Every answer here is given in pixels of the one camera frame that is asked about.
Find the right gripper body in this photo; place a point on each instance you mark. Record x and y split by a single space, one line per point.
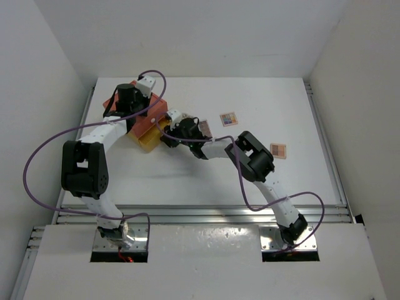
177 130

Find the orange drawer box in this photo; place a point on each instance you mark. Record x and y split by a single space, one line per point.
116 105

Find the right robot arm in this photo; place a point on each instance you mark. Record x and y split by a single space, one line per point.
254 163

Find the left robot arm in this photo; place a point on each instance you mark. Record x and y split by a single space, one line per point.
84 166

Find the long nude eyeshadow palette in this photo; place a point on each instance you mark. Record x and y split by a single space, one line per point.
205 129

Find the colourful square eyeshadow palette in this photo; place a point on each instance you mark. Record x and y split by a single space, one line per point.
229 119

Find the four-pan brown eyeshadow palette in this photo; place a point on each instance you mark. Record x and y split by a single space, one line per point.
278 150

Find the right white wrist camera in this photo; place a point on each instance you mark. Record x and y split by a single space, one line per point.
174 116

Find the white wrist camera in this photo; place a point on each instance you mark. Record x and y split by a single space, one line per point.
145 85
174 116

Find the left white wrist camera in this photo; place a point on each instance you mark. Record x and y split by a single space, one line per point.
145 85

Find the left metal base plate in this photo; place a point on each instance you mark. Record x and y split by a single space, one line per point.
132 239

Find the aluminium rail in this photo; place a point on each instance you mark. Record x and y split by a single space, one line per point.
233 214

